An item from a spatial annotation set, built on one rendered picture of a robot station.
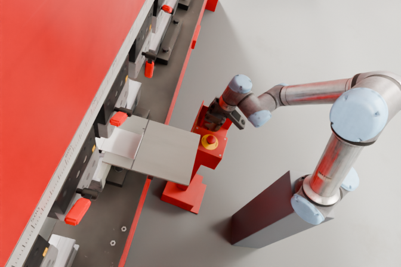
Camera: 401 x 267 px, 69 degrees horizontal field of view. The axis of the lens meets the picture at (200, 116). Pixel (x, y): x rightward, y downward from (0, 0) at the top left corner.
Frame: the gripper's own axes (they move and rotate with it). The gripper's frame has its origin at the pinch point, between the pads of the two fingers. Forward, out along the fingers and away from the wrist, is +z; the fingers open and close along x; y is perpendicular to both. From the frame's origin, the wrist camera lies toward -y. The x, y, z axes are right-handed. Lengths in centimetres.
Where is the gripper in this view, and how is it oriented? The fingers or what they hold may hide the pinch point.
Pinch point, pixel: (213, 129)
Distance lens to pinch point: 131.1
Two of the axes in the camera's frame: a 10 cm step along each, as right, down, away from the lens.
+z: -3.1, 4.9, 8.1
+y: -9.1, -4.1, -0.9
